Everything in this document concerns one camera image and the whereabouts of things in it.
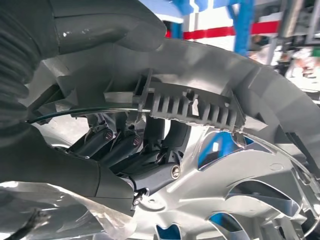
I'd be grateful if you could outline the red barrier belt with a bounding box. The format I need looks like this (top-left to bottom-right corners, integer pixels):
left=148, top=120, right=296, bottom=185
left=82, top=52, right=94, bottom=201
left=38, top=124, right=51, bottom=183
left=165, top=19, right=281, bottom=41

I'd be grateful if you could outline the chrome stanchion post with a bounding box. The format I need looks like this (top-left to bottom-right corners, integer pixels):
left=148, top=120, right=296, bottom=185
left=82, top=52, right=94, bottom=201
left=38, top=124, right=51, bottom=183
left=277, top=0, right=303, bottom=40

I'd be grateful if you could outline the blue metal shelf rack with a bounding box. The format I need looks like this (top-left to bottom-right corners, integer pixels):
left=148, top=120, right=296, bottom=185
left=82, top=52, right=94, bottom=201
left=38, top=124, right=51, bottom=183
left=138, top=0, right=256, bottom=57

